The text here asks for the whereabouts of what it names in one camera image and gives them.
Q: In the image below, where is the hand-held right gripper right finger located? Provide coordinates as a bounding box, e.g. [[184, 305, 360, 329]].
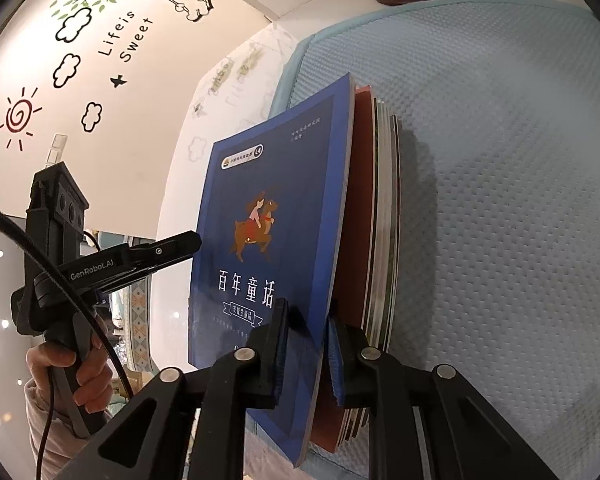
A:
[[327, 302, 561, 480]]

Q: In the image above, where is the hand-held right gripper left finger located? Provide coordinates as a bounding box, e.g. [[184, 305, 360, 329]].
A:
[[62, 297, 291, 480]]

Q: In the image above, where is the white wall switch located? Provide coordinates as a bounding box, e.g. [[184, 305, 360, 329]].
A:
[[45, 132, 68, 166]]

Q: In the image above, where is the light blue textured mat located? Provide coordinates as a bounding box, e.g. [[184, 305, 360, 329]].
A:
[[247, 0, 600, 480]]

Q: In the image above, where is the person's left forearm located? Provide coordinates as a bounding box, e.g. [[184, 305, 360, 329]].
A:
[[24, 377, 113, 480]]

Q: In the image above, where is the red sun wall sticker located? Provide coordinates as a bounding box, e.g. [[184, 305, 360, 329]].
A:
[[0, 87, 43, 153]]

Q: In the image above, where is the person's left hand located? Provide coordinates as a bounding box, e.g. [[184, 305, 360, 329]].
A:
[[26, 332, 116, 413]]

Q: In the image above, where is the red cartoon figure book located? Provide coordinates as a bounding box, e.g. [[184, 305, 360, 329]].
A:
[[307, 85, 381, 453]]

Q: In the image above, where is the dark blue deer rider book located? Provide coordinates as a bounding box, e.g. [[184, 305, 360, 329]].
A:
[[187, 72, 357, 466]]

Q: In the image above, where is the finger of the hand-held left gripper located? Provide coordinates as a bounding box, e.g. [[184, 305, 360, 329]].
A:
[[130, 231, 203, 276]]

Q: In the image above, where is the black outline cloud sticker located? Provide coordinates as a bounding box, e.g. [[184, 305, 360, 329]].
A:
[[52, 55, 81, 88], [55, 10, 93, 43], [80, 102, 103, 133]]

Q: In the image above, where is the black lettering wall sticker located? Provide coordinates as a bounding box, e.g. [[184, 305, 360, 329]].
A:
[[97, 10, 156, 63]]

